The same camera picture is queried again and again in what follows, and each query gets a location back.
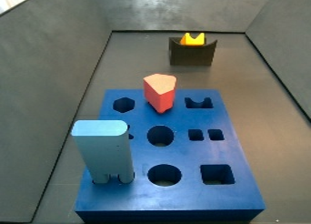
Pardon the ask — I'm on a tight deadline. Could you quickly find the yellow arch block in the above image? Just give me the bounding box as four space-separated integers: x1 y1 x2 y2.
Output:
180 33 205 46

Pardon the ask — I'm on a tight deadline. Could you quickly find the black fixture block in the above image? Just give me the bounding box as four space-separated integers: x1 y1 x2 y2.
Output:
169 37 217 66

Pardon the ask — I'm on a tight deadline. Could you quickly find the blue shape sorter board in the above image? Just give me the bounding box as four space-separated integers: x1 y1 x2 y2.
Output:
74 89 264 223

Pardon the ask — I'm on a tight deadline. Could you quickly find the red pentagon block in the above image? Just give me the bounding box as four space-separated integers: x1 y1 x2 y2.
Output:
143 74 177 113

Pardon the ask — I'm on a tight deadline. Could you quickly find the light blue tall block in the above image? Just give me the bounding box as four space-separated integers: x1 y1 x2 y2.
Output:
72 120 135 184

